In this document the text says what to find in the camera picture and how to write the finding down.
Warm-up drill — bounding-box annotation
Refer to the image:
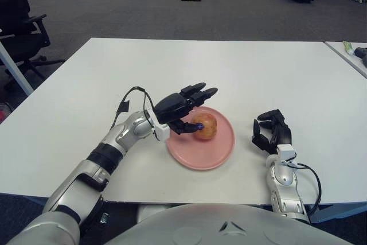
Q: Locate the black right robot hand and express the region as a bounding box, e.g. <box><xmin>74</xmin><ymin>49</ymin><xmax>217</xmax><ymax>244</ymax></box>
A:
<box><xmin>251</xmin><ymin>108</ymin><xmax>293</xmax><ymax>155</ymax></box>

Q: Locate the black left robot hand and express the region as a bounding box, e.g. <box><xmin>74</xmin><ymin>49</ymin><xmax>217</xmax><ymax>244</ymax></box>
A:
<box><xmin>153</xmin><ymin>81</ymin><xmax>220</xmax><ymax>135</ymax></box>

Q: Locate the red yellow apple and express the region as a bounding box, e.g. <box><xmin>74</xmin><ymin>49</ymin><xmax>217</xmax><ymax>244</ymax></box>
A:
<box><xmin>191</xmin><ymin>114</ymin><xmax>218</xmax><ymax>141</ymax></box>

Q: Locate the pink round plate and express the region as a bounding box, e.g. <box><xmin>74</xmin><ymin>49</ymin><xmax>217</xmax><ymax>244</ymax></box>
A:
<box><xmin>166</xmin><ymin>106</ymin><xmax>236</xmax><ymax>171</ymax></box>

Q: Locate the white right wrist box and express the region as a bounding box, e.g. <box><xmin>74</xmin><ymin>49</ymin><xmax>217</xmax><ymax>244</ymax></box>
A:
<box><xmin>276</xmin><ymin>143</ymin><xmax>296</xmax><ymax>163</ymax></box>

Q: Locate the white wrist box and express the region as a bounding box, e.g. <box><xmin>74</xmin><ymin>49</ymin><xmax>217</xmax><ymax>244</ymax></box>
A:
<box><xmin>276</xmin><ymin>143</ymin><xmax>296</xmax><ymax>163</ymax></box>
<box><xmin>144</xmin><ymin>107</ymin><xmax>171</xmax><ymax>142</ymax></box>

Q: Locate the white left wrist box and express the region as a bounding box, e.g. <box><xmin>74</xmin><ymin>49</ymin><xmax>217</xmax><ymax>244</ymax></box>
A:
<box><xmin>144</xmin><ymin>107</ymin><xmax>171</xmax><ymax>142</ymax></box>

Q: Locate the green white tube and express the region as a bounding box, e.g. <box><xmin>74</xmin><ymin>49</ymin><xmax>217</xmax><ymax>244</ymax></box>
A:
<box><xmin>342</xmin><ymin>41</ymin><xmax>354</xmax><ymax>56</ymax></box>

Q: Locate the grey robot torso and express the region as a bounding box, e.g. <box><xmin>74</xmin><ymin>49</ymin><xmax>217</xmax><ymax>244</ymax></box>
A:
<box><xmin>110</xmin><ymin>203</ymin><xmax>355</xmax><ymax>245</ymax></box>

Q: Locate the grey slanted table leg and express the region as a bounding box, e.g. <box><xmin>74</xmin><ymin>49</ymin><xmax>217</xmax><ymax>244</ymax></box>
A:
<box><xmin>0</xmin><ymin>40</ymin><xmax>35</xmax><ymax>97</ymax></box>

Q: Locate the black office chair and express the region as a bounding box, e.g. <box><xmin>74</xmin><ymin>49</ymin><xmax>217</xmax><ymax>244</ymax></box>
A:
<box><xmin>0</xmin><ymin>0</ymin><xmax>67</xmax><ymax>85</ymax></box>

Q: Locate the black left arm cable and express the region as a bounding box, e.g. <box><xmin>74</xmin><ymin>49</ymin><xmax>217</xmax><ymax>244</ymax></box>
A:
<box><xmin>110</xmin><ymin>85</ymin><xmax>156</xmax><ymax>131</ymax></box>

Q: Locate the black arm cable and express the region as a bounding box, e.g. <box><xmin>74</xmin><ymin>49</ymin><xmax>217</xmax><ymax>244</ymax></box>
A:
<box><xmin>110</xmin><ymin>85</ymin><xmax>156</xmax><ymax>131</ymax></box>
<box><xmin>286</xmin><ymin>161</ymin><xmax>322</xmax><ymax>215</ymax></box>

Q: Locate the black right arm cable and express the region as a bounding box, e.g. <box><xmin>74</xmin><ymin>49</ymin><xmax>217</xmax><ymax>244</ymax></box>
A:
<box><xmin>286</xmin><ymin>161</ymin><xmax>322</xmax><ymax>215</ymax></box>

